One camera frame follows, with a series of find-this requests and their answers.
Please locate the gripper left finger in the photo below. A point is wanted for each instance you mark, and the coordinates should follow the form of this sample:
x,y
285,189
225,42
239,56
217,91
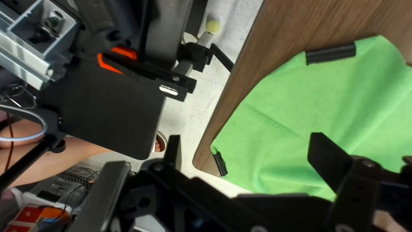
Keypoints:
x,y
167,190

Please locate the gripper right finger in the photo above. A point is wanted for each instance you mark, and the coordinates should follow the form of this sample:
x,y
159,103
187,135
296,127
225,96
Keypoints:
x,y
357,187

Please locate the green cloth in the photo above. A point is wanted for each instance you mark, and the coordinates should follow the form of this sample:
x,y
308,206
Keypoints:
x,y
322,103

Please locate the small black clip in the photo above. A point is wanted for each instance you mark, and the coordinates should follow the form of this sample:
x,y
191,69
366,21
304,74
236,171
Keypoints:
x,y
220,163

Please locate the grey metal bar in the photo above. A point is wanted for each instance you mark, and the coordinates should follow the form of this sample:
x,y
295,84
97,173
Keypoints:
x,y
99,196

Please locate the person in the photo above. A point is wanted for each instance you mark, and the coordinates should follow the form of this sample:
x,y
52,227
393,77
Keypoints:
x,y
80,154

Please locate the black flat plate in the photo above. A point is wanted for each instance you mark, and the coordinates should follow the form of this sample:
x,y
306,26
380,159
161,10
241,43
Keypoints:
x,y
106,112

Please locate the black and orange clamp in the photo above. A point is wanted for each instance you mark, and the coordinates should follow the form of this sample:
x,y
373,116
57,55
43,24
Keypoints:
x,y
151,72

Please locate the orange box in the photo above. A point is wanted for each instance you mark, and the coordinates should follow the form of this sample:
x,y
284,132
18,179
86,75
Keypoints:
x,y
35,215

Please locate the long black clip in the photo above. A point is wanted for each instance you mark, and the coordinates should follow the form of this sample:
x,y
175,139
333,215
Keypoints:
x,y
331,53

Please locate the yellow tennis ball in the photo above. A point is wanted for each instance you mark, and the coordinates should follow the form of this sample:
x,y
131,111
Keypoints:
x,y
212,25

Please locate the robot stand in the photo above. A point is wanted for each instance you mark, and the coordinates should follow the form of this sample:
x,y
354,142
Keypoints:
x,y
29,54

